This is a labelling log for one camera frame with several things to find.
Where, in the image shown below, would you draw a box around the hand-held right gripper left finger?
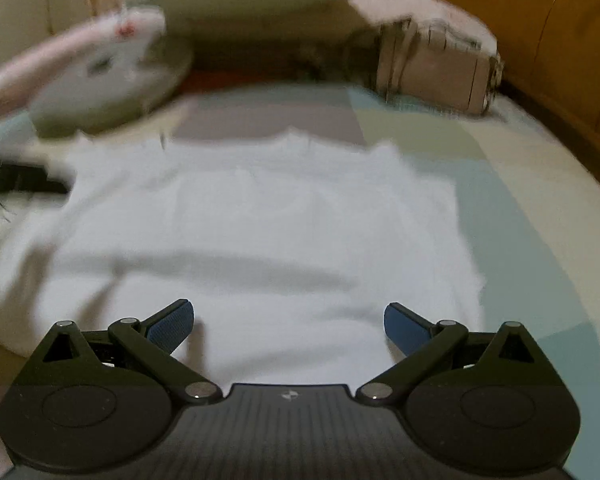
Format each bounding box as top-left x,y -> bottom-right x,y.
27,298 -> 223,406

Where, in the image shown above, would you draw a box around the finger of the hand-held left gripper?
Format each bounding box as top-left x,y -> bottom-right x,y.
0,154 -> 78,197

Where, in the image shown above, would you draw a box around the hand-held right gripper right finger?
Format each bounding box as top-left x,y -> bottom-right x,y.
355,302 -> 551,406

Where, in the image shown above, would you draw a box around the white printed shirt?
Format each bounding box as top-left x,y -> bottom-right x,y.
0,132 -> 486,386

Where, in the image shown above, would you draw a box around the grey round cushion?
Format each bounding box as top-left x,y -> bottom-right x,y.
30,45 -> 193,138

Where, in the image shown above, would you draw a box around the pink floral quilt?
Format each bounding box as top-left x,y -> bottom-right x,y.
0,0 -> 498,126

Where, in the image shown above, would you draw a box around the pink handbag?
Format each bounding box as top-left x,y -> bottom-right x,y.
375,17 -> 506,118

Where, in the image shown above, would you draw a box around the cream green pillow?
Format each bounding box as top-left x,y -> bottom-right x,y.
190,20 -> 381,83

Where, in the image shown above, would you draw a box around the wooden headboard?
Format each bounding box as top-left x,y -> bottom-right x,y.
427,0 -> 600,196

